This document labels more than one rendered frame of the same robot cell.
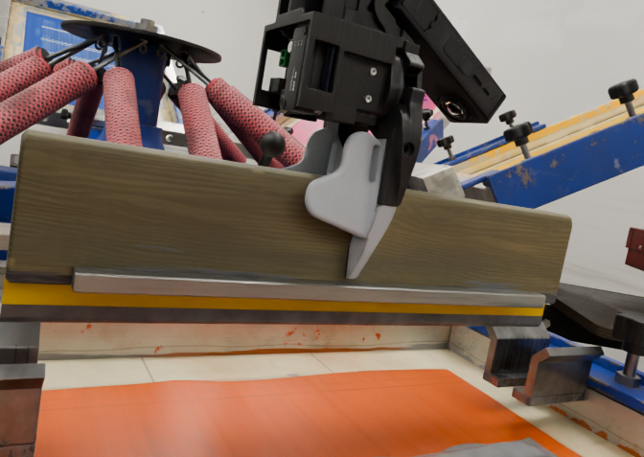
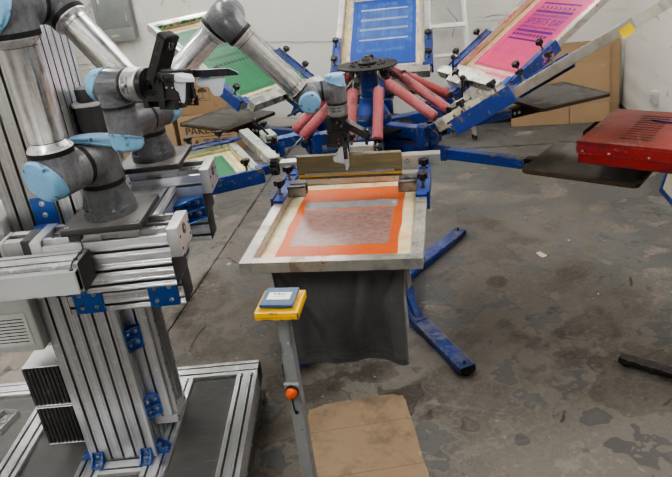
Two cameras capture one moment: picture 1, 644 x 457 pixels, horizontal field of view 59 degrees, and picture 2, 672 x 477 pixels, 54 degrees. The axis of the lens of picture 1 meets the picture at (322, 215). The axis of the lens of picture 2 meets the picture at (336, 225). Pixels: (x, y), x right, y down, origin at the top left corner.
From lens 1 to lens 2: 226 cm
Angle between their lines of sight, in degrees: 43
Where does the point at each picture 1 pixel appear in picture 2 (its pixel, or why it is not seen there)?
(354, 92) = (336, 142)
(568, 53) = not seen: outside the picture
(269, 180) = (328, 157)
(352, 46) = (332, 137)
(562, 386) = (408, 188)
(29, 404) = (303, 190)
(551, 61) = not seen: outside the picture
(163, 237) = (315, 167)
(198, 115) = (376, 101)
